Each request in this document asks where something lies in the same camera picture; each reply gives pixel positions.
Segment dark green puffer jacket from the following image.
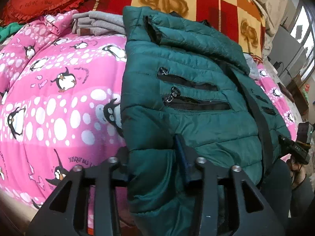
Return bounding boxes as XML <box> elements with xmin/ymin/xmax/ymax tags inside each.
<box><xmin>121</xmin><ymin>6</ymin><xmax>290</xmax><ymax>235</ymax></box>

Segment person's right hand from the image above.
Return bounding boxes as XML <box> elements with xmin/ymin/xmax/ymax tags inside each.
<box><xmin>286</xmin><ymin>156</ymin><xmax>307</xmax><ymax>189</ymax></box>

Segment grey refrigerator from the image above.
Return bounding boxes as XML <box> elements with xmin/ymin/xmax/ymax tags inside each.
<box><xmin>268</xmin><ymin>26</ymin><xmax>307</xmax><ymax>86</ymax></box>

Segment pink penguin blanket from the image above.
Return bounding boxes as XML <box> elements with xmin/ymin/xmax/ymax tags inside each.
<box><xmin>0</xmin><ymin>9</ymin><xmax>303</xmax><ymax>229</ymax></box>

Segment grey folded sweatpants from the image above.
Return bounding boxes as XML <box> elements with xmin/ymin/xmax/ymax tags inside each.
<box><xmin>72</xmin><ymin>11</ymin><xmax>125</xmax><ymax>36</ymax></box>

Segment red orange rose blanket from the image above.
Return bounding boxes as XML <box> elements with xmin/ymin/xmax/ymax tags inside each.
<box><xmin>94</xmin><ymin>0</ymin><xmax>265</xmax><ymax>58</ymax></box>

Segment green cloth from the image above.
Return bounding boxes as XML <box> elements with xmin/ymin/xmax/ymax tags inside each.
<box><xmin>0</xmin><ymin>22</ymin><xmax>24</xmax><ymax>43</ymax></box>

